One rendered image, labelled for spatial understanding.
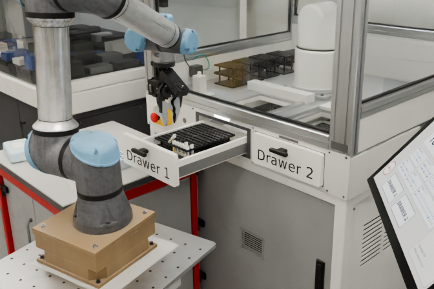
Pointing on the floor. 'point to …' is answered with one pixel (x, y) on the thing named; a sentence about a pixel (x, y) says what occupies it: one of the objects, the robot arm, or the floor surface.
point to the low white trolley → (46, 206)
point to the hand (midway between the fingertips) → (171, 120)
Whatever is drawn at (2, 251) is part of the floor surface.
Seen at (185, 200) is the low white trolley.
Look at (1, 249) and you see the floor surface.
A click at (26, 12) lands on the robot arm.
